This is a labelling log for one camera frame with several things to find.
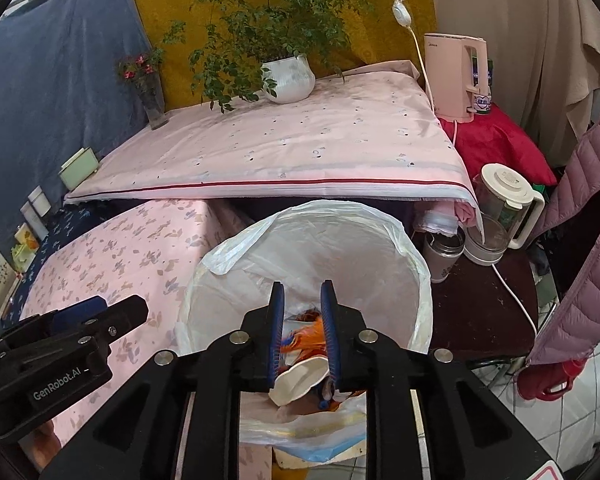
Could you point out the white cosmetic bottle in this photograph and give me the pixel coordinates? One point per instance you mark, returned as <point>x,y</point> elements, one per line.
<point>32,222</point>

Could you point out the red plastic container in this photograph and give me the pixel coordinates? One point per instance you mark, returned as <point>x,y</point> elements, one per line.
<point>550,382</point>

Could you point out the mauve puffer jacket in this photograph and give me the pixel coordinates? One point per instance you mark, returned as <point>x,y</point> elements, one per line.
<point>580,240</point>

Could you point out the steel thermos cup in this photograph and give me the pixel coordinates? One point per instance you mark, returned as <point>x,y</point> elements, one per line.
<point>442,257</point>

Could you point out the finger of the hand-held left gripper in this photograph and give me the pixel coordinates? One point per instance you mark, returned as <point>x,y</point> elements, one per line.
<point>125,312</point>
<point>80,310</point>

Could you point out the dark blue floral cloth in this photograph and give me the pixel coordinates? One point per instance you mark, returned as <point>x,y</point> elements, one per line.
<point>75,220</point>

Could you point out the potted plant in white pot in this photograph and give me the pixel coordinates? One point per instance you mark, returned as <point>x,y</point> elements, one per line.
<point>287,77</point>

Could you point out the pink cloth with red stripe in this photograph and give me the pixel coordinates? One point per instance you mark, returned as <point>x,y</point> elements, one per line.
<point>280,145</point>

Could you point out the glass vase with flowers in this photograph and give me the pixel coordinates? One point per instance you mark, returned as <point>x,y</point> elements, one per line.
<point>155,105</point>

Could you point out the orange snack wrapper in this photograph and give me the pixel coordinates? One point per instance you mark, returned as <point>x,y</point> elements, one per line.
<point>312,335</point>

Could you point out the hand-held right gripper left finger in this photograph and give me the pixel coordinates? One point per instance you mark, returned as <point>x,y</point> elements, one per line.
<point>276,330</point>

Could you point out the pale green box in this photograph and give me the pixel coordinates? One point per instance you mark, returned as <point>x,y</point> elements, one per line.
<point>77,170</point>

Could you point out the bin with white bag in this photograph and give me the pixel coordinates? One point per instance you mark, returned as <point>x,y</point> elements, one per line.
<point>330,255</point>

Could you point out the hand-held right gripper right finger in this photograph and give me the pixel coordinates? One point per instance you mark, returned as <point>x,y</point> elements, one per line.
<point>330,330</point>

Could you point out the glass kettle with white lid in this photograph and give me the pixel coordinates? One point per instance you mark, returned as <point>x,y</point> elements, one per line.
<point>502,182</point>

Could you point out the beige curtain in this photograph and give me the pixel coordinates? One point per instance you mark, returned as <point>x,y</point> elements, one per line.
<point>530,35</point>

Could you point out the white cylindrical jar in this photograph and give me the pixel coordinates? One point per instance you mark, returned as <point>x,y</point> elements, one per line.
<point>40,202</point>

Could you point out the dark brown side table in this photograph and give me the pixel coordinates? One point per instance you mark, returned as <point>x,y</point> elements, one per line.
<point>480,310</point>

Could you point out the printed tin can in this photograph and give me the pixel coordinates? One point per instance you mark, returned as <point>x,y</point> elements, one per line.
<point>482,102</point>

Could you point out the red and white paper container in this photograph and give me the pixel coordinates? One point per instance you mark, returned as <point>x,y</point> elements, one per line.
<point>300,377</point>

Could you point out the blue backdrop cloth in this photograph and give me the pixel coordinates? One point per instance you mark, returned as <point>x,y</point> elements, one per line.
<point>55,85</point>

